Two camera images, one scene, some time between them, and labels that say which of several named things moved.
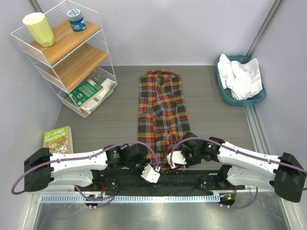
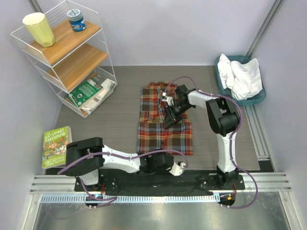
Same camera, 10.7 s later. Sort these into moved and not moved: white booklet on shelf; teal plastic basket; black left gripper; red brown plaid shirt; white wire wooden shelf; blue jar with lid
Moved: black left gripper; red brown plaid shirt
Not moved: teal plastic basket; white booklet on shelf; blue jar with lid; white wire wooden shelf
